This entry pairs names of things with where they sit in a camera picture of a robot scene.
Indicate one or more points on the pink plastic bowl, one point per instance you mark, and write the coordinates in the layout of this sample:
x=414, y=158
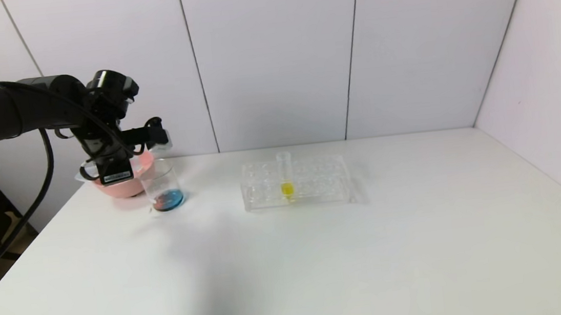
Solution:
x=124, y=189

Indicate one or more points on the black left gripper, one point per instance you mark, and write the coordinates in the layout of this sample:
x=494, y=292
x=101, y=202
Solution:
x=116, y=174

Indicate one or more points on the clear glass beaker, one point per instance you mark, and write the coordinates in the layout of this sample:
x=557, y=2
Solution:
x=166, y=200

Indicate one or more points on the clear acrylic test tube rack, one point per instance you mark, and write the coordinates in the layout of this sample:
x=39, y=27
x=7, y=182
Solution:
x=314, y=190

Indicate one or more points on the test tube with yellow pigment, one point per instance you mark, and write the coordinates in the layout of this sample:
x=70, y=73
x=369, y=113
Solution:
x=288, y=189

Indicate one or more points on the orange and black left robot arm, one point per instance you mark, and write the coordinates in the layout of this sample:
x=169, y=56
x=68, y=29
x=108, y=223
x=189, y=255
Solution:
x=8, y=109

